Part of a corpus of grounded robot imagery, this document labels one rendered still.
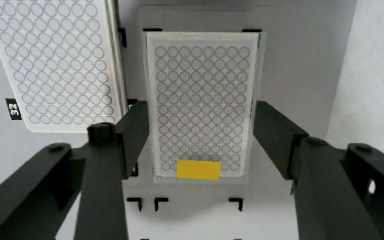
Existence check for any clear plastic lid with yellow tape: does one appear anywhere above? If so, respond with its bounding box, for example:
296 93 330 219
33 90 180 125
141 31 267 184

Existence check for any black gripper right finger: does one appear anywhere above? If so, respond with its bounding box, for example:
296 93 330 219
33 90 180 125
253 101 384 240

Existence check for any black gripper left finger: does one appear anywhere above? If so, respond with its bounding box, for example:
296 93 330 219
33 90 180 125
0 101 149 240

